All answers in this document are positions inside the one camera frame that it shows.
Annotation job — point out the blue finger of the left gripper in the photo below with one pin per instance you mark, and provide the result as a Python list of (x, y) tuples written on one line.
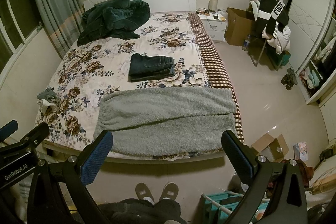
[(9, 128)]

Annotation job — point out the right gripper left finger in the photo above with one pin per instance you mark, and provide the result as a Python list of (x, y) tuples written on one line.
[(46, 202)]

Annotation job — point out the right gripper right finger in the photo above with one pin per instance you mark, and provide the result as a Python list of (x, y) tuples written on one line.
[(287, 203)]

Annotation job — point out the grey fleece pants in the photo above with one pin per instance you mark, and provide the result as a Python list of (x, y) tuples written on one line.
[(157, 122)]

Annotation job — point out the small clothes pile on bed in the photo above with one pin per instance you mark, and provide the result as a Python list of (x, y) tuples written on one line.
[(48, 101)]

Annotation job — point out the small open cardboard box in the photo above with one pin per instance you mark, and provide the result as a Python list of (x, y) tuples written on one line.
[(274, 149)]

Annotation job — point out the teal laundry rack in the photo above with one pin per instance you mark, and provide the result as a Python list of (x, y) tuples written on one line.
[(218, 207)]

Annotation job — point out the left grey slipper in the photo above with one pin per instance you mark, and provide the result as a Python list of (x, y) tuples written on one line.
[(143, 192)]

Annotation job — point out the grey slipper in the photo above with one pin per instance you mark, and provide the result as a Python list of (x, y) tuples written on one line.
[(169, 192), (143, 192)]

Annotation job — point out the floral bed sheet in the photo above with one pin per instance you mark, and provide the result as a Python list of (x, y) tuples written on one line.
[(88, 72)]

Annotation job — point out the right grey slipper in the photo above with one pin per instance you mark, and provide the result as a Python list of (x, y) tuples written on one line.
[(169, 192)]

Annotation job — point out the shoes on floor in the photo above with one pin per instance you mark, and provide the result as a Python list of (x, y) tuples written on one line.
[(290, 79)]

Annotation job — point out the brown checkered blanket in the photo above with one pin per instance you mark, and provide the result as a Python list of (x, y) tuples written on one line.
[(217, 76)]

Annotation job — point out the folded dark jeans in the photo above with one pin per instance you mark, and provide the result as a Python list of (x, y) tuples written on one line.
[(150, 68)]

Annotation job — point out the dark green blanket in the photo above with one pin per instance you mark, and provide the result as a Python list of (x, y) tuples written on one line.
[(114, 19)]

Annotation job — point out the large cardboard box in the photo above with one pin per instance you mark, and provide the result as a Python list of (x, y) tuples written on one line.
[(241, 23)]

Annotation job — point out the chair with clothes pile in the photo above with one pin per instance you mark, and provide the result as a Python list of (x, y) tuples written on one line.
[(271, 36)]

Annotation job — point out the white nightstand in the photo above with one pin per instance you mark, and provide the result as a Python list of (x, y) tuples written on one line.
[(215, 25)]

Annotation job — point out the white wardrobe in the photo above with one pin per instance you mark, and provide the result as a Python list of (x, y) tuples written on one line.
[(312, 45)]

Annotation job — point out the white table lamp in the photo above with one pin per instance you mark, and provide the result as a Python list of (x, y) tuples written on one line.
[(213, 5)]

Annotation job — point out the window frame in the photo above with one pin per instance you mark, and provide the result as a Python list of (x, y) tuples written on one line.
[(20, 23)]

